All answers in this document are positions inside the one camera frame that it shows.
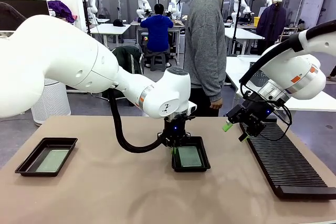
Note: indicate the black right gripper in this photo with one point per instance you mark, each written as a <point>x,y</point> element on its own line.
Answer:
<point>258,115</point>

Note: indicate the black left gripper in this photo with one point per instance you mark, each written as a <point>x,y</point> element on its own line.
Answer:
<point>175,129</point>

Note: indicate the green circuit board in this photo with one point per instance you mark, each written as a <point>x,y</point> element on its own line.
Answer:
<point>52,160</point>
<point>190,157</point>

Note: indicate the black plastic ESD tray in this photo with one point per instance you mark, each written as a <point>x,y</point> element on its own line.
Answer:
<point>199,141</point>
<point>39,145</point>

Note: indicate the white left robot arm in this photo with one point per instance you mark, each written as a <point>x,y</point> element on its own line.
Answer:
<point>65,56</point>

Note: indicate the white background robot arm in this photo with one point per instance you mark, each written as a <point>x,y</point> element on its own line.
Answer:
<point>143,3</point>
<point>244,5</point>
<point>174,3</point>
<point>90,1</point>

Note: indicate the person's right hand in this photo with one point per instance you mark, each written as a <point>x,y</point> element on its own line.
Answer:
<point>216,103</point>

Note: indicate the grey plastic mesh basket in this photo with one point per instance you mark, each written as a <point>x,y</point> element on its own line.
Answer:
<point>258,78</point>

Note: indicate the white work table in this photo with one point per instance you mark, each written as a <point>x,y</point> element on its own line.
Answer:
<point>232,69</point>

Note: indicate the black slotted board rack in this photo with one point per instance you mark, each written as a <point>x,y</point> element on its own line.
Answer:
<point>288,166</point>

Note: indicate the grey plastic stool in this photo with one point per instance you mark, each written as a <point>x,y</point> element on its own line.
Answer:
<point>158,64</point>

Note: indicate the white desk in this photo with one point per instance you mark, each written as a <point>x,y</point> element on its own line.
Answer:
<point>110,28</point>
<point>241,33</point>

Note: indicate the dark green puffer jacket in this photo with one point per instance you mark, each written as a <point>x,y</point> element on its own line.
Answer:
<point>131,58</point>

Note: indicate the person in grey sweater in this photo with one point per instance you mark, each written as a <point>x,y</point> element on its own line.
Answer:
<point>207,37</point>

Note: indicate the white storage shelf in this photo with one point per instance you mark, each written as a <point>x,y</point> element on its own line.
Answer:
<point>287,31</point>

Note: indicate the yellow bin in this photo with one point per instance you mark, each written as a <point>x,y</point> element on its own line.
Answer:
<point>256,20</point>

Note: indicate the person in dark coat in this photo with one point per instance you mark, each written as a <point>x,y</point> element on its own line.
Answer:
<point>271,22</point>

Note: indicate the person in blue sweater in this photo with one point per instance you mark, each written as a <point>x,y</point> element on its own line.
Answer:
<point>157,32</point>

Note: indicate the white cylindrical air purifier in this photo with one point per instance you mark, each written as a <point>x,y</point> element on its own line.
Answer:
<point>52,103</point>

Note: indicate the black cap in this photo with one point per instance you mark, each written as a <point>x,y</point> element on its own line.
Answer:
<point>118,23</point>

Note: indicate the purple cloth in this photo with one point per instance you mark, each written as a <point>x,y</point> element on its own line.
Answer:
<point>61,9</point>

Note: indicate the black computer monitor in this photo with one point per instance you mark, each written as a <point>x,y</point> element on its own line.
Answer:
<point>34,7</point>

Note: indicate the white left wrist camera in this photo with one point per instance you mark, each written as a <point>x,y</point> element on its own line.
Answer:
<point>192,107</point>

